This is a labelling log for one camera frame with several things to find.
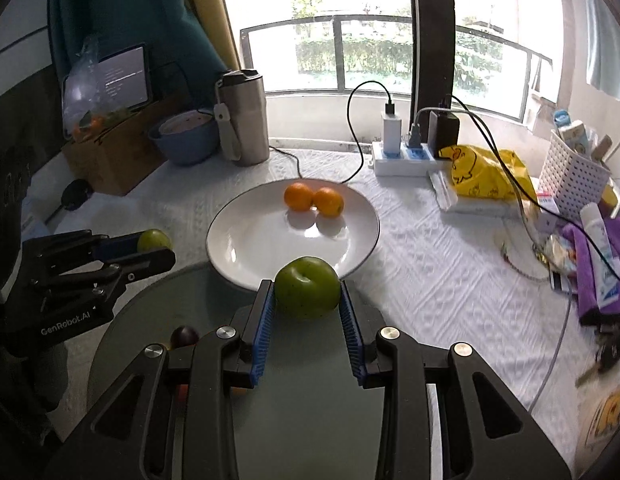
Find dark purple plum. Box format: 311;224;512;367
170;325;201;350

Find black charger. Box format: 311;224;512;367
427;109;461;149

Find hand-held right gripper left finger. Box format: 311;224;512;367
47;279;276;480

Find white charger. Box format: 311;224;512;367
380;102;403;155

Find small box in basket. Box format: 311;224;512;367
552;110;592;157

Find white cable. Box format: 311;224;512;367
527;287;574;412

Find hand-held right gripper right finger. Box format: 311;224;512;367
338;280;573;480

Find brown cardboard box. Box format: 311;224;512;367
62;95;191;197

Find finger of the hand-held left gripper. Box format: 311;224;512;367
92;248;177;292
90;233;143;262

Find black balcony railing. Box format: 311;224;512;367
238;13;554;124

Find grey round glass plate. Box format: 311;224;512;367
87;264;431;480

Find large green apple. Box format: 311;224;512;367
274;256;341;320

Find black round object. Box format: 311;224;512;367
59;178;95;211

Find white perforated basket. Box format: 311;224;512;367
537;129;614;207

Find white power strip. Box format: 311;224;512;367
372;139;454;177

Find black power cable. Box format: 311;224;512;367
415;94;583;228

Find teal hanging cloth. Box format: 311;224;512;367
48;0;231;107

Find purple cloth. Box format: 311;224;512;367
561;202;620;327

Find blue bowl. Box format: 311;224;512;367
148;109;222;166

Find white round plate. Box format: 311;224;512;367
206;178;381;292

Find bunch of keys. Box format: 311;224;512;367
574;324;620;389

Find white cream tube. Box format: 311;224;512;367
578;203;620;312

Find light window curtain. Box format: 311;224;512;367
584;0;620;103

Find black tablet screen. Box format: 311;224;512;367
96;43;153;111

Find black charger cable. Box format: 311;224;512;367
269;79;393;187

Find orange tangerine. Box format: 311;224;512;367
313;187;345;218
284;182;316;212

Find stainless steel tumbler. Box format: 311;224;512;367
214;68;271;167

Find yellow plastic bag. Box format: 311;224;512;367
438;143;539;204

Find small green fruit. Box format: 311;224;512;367
137;229;173;254

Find clear plastic bag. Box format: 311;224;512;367
62;40;140;142

